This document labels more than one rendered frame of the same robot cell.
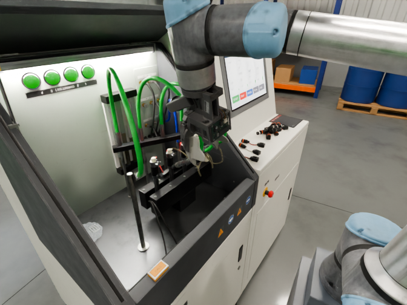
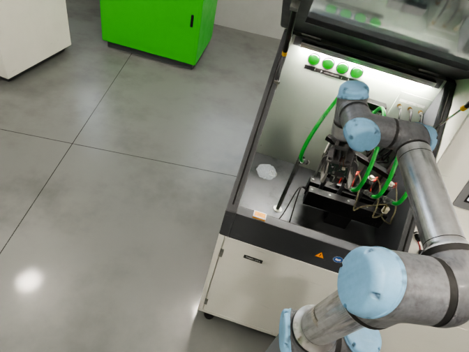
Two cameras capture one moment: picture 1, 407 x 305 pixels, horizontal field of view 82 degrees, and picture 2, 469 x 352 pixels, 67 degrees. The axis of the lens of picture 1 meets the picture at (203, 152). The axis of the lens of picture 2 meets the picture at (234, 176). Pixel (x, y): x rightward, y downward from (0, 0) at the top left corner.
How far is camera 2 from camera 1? 0.72 m
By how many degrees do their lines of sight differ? 46
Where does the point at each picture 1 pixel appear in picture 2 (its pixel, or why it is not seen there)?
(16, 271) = (234, 163)
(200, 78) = (336, 132)
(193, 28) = (340, 105)
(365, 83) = not seen: outside the picture
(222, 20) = (346, 112)
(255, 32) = (346, 130)
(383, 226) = (364, 334)
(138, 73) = (403, 96)
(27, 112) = (297, 75)
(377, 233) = not seen: hidden behind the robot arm
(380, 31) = (421, 190)
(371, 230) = not seen: hidden behind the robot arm
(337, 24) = (414, 166)
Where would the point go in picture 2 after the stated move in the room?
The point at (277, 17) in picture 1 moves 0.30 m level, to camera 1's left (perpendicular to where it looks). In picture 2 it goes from (355, 130) to (291, 63)
